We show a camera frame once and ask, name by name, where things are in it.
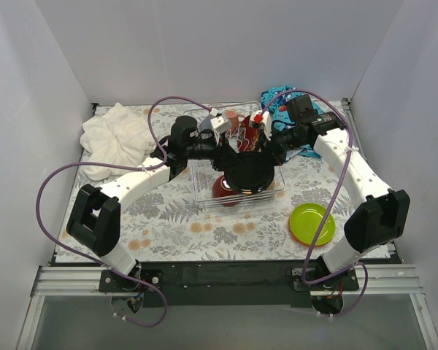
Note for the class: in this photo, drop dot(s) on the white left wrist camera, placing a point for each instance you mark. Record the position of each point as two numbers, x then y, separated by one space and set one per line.
219 124

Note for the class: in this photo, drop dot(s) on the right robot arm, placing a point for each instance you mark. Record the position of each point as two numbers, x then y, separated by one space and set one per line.
379 213

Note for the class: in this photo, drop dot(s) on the salmon pink ceramic mug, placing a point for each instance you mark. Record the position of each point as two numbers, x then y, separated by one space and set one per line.
234 118

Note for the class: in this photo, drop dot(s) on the lime green plate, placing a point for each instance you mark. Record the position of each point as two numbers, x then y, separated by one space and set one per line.
309 215

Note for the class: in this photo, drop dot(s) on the black iridescent plate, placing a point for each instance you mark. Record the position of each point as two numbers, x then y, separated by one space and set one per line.
250 173

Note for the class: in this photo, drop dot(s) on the floral patterned table mat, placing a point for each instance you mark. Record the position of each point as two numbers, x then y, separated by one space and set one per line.
165 224

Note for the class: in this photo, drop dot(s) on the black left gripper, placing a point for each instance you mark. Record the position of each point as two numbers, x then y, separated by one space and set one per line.
222 157

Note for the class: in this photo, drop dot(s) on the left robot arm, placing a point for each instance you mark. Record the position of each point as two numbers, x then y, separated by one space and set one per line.
95 217

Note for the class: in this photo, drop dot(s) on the aluminium frame rail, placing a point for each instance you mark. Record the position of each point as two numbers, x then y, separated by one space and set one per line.
391 278

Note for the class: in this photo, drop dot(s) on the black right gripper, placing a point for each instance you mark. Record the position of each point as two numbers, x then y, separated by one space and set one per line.
269 146

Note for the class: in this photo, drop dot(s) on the grey ceramic mug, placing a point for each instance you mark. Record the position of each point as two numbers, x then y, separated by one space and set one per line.
205 125

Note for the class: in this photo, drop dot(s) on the dark red bowl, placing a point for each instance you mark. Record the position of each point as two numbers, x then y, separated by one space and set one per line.
223 193

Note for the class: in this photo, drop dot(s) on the white wire dish rack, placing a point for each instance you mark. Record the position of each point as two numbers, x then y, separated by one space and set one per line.
203 175

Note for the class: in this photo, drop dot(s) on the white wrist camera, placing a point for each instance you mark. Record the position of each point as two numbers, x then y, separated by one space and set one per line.
219 124
263 121

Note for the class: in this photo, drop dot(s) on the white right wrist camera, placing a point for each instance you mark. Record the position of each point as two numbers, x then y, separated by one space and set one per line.
263 121

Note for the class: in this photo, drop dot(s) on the white crumpled cloth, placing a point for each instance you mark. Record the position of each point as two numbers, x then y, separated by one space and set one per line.
118 137

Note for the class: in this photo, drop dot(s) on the orange plate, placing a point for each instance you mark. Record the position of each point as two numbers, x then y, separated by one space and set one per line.
305 236

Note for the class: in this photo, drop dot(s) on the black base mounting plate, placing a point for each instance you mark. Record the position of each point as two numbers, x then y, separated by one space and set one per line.
231 283

